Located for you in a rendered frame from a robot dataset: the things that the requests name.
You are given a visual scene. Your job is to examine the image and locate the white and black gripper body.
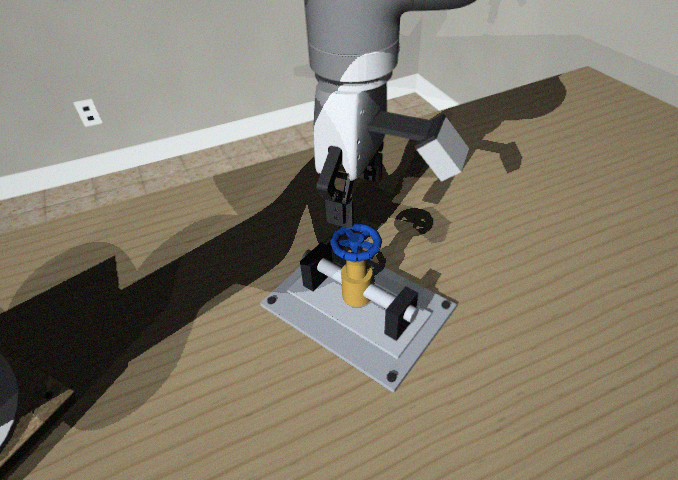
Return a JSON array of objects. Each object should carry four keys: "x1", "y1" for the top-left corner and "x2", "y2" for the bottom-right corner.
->
[{"x1": 314, "y1": 70, "x2": 393, "y2": 181}]

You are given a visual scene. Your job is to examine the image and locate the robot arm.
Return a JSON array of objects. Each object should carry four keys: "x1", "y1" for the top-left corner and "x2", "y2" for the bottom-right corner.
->
[{"x1": 0, "y1": 0, "x2": 476, "y2": 450}]

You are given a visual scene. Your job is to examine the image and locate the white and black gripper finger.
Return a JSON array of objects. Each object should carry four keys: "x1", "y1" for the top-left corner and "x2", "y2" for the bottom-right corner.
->
[
  {"x1": 359, "y1": 142, "x2": 384, "y2": 182},
  {"x1": 316, "y1": 146, "x2": 354, "y2": 229}
]

